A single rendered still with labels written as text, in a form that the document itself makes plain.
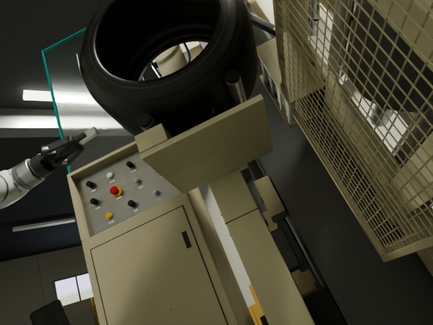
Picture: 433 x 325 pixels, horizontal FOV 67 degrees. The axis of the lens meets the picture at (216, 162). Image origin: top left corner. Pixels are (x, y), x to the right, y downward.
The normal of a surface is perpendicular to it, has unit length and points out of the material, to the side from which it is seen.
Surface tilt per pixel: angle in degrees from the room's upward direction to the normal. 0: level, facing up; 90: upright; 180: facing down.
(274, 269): 90
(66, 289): 90
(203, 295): 90
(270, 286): 90
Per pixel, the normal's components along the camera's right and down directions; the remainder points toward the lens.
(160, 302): -0.23, -0.36
